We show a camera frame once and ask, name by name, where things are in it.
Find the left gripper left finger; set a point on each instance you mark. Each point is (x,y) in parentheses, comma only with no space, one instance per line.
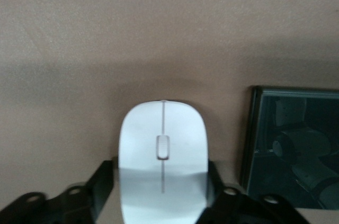
(100,189)

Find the brown table cover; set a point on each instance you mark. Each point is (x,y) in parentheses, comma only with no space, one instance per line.
(79,49)

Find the black phone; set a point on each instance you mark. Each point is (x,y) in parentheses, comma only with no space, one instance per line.
(291,142)

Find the white computer mouse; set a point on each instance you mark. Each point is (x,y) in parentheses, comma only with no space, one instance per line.
(140,134)

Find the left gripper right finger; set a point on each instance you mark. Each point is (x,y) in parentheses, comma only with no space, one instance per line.
(225,208)

